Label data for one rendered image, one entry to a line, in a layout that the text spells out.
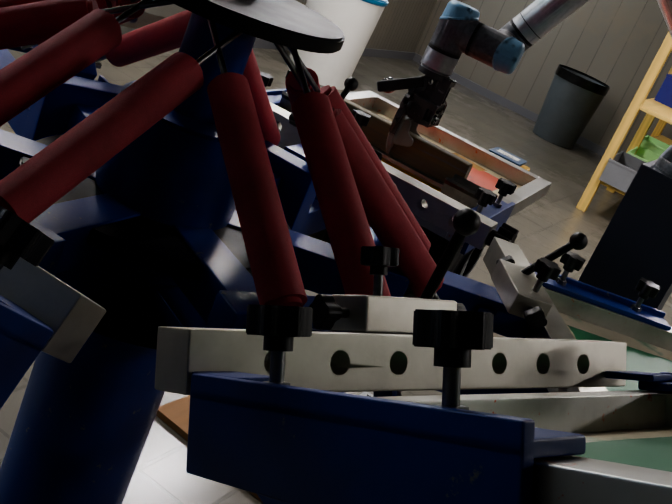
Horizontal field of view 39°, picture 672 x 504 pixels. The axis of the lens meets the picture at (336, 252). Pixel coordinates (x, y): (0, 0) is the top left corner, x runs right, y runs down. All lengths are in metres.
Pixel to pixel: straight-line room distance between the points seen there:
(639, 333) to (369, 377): 1.09
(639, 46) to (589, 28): 0.53
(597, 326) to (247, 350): 1.16
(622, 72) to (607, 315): 8.15
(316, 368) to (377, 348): 0.07
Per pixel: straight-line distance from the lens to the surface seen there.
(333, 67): 7.47
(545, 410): 0.90
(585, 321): 1.82
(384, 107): 2.72
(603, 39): 9.97
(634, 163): 7.71
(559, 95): 9.29
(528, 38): 2.20
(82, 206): 1.24
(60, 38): 1.15
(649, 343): 1.89
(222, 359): 0.74
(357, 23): 7.41
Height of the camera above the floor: 1.51
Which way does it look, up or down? 20 degrees down
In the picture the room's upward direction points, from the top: 23 degrees clockwise
